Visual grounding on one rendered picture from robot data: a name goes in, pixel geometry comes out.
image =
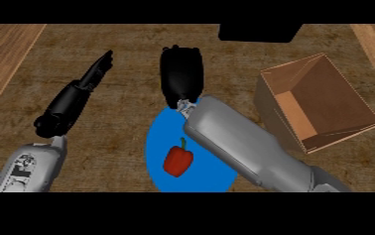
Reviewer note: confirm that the brown cardboard box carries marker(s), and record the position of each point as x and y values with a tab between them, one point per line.
317	103

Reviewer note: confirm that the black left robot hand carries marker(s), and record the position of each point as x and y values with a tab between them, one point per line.
68	103

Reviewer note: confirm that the black box-shaped appliance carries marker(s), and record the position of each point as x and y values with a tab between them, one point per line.
258	32

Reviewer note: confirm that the red bell pepper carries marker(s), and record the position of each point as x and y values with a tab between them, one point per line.
177	161

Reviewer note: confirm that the blue round plate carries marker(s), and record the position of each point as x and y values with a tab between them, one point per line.
205	173

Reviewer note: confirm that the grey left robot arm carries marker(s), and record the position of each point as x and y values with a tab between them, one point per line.
29	168

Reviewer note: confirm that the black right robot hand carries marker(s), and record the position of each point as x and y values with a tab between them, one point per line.
181	75

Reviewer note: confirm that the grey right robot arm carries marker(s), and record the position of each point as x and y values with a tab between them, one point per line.
254	146

